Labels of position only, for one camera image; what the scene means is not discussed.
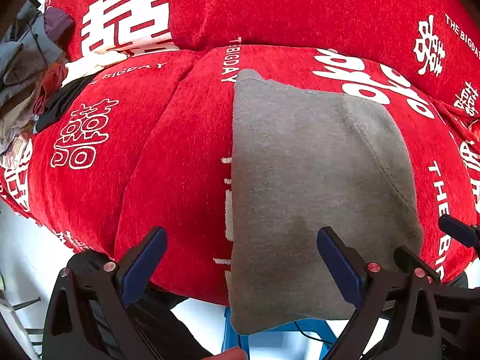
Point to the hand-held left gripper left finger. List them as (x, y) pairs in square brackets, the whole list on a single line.
[(144, 266)]

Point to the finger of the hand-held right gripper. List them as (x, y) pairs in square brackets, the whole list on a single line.
[(407, 257), (457, 230)]

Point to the pile of clothes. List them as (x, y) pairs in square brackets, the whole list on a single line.
[(26, 63)]

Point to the grey knit garment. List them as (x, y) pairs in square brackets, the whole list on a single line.
[(307, 176)]

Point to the person's dark pants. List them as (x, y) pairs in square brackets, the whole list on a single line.
[(161, 322)]

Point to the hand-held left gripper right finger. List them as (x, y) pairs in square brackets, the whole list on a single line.
[(339, 270)]

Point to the white cloth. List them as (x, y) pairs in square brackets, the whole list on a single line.
[(93, 64)]

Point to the red printed blanket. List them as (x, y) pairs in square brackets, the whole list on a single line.
[(150, 157)]

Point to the blue plastic stool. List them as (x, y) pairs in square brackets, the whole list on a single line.
[(232, 330)]

